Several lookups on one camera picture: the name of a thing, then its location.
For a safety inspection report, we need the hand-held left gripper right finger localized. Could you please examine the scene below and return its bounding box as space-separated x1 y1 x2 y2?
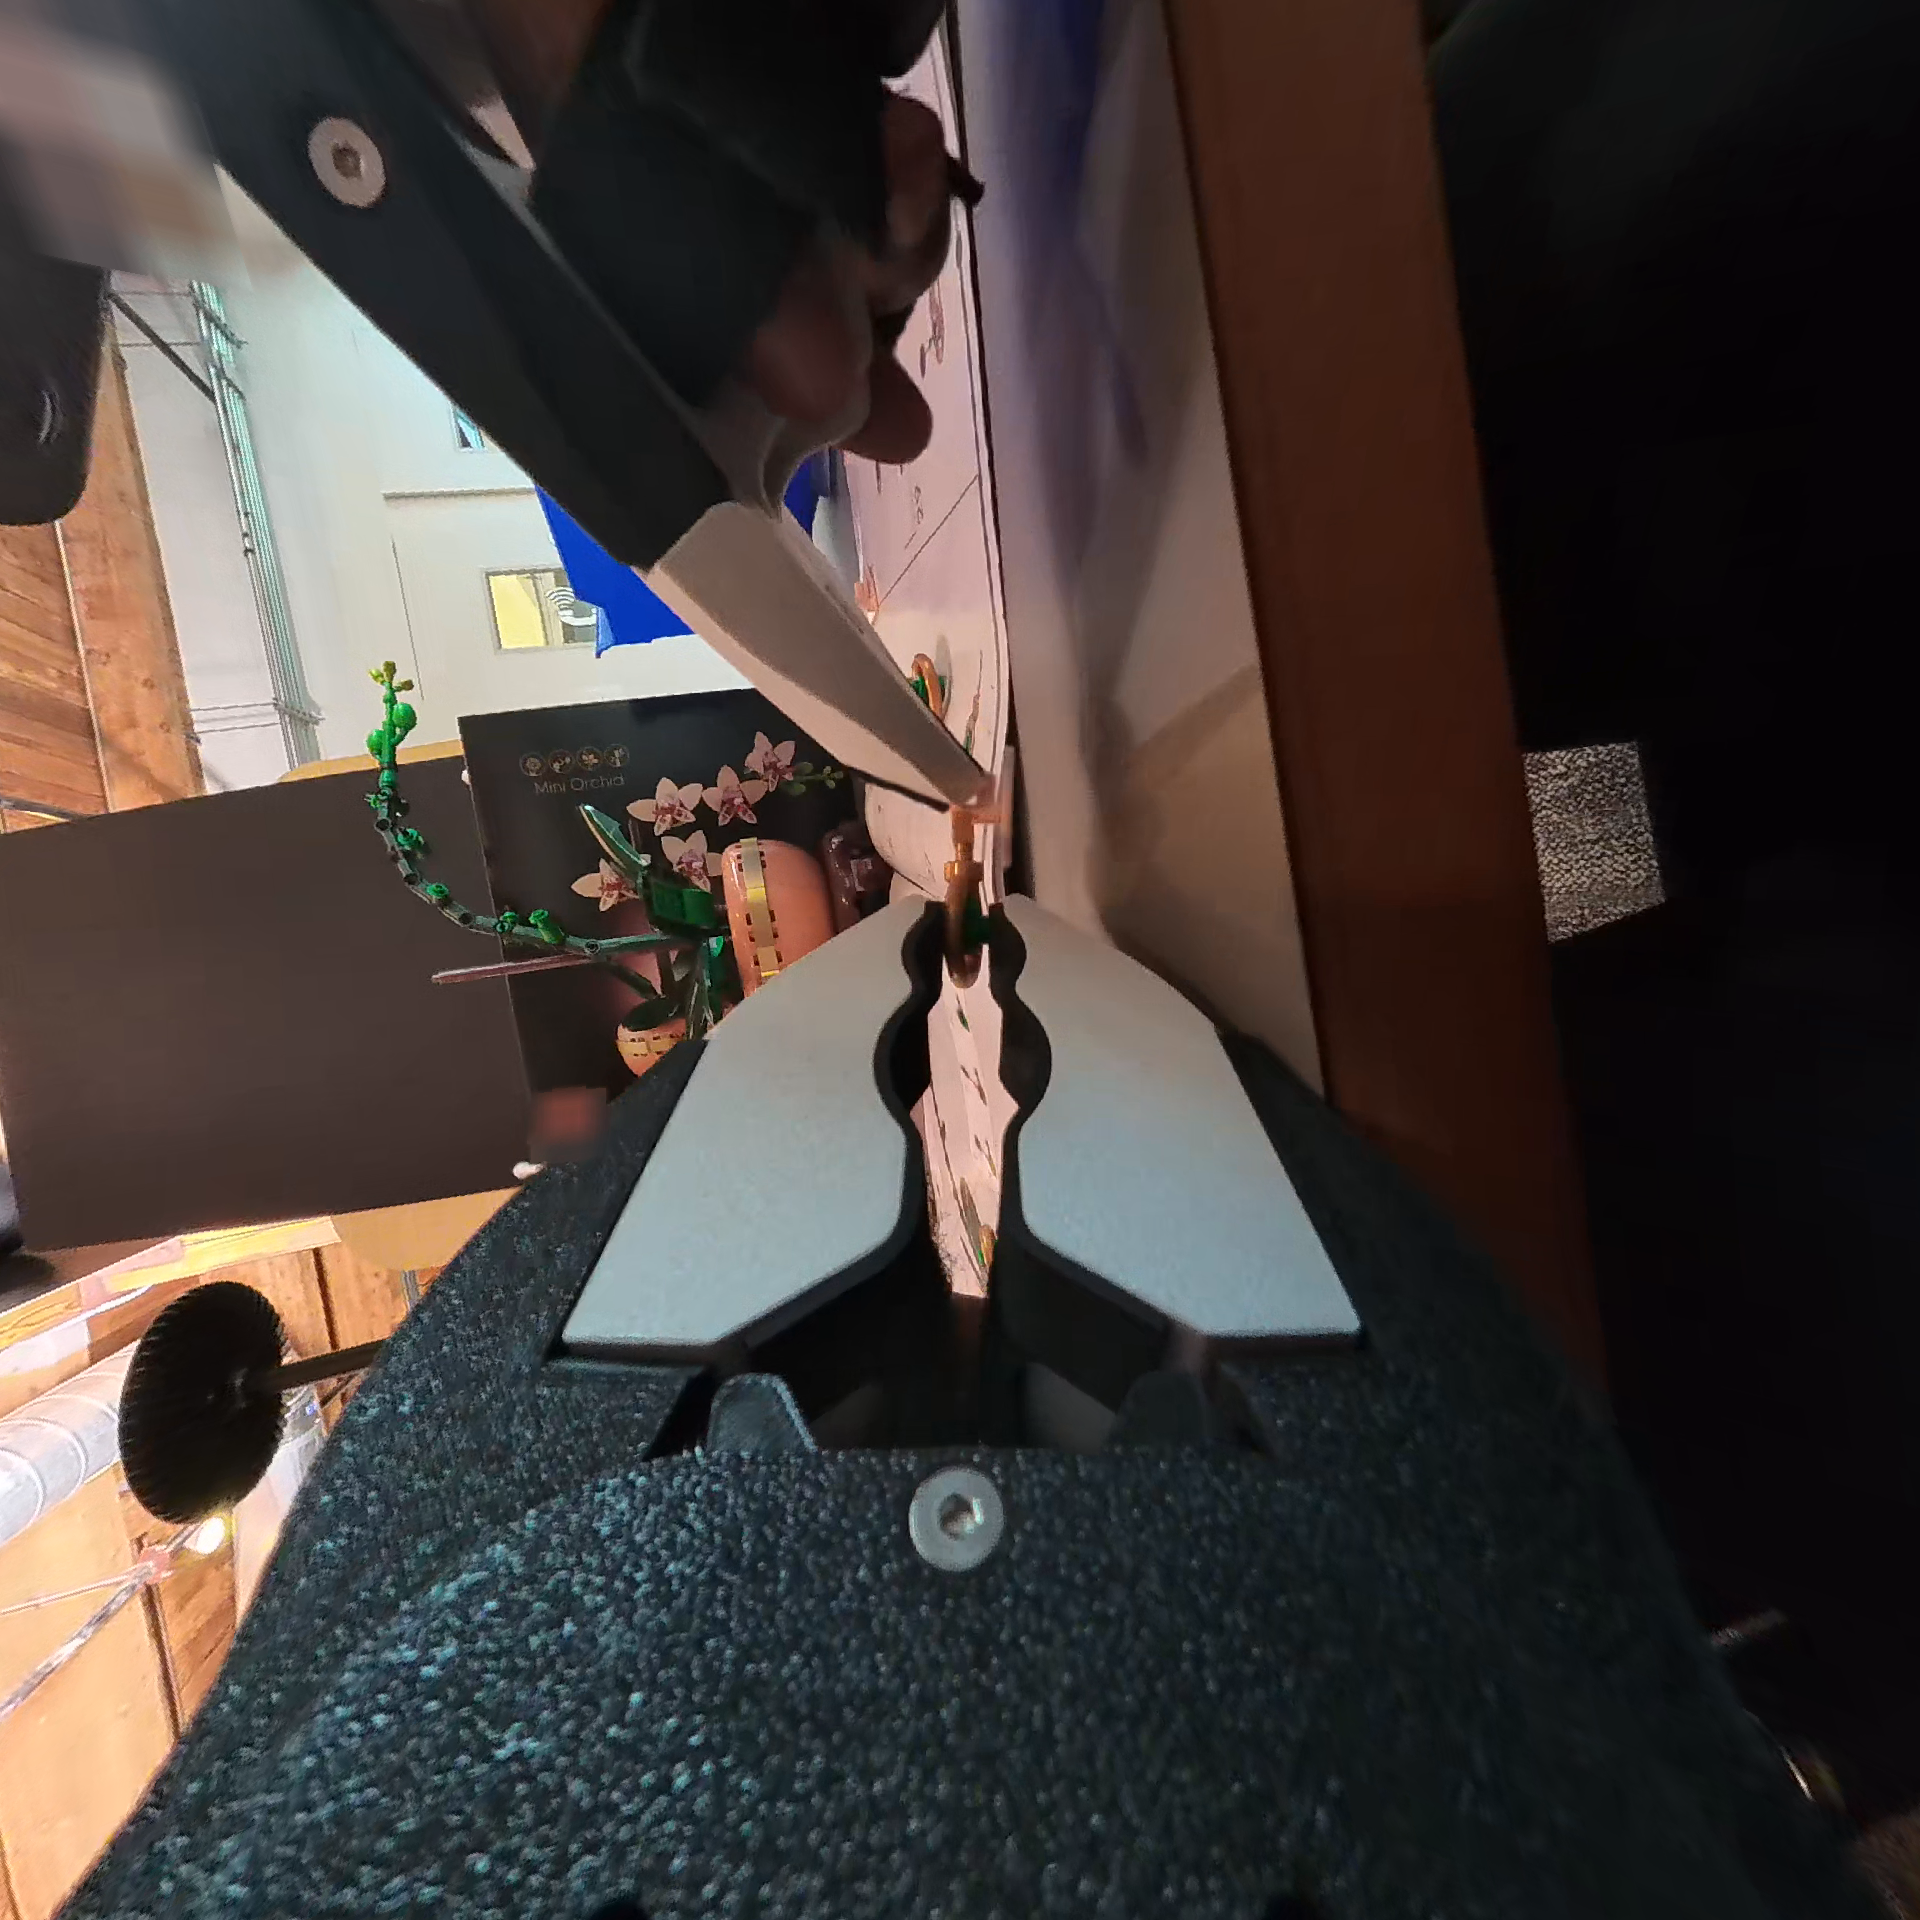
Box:
982 893 1365 1353

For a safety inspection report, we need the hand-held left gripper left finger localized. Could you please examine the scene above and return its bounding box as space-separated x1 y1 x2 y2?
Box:
558 896 945 1369

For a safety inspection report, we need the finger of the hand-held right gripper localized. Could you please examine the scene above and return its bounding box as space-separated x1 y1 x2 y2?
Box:
633 497 994 815

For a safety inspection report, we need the person's right hand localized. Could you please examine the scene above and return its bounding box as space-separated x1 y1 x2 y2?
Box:
537 0 985 471

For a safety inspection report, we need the blue plastic bin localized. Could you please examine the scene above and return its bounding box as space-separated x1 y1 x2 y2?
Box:
532 449 841 662

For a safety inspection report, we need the open instruction booklet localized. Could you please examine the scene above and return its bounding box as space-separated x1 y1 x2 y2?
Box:
831 30 1029 1297

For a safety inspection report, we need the brown brick pot base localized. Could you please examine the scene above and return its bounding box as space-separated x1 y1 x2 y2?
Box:
815 831 893 932

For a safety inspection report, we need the tan brick flower pot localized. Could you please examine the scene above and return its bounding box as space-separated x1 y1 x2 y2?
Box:
717 836 845 992

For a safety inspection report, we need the black orchid set box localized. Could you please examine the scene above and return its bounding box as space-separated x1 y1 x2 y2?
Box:
454 687 902 1145

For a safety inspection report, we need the green brick plant stem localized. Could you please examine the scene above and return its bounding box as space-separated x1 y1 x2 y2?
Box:
362 656 728 1050

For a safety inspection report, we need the black panel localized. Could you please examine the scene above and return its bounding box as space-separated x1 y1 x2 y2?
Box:
0 754 538 1255

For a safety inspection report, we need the black round disc on rod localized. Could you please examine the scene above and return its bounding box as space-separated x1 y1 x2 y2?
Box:
116 1279 383 1527

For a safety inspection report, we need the silver ventilation duct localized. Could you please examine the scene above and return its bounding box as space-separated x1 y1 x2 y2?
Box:
0 1342 325 1553

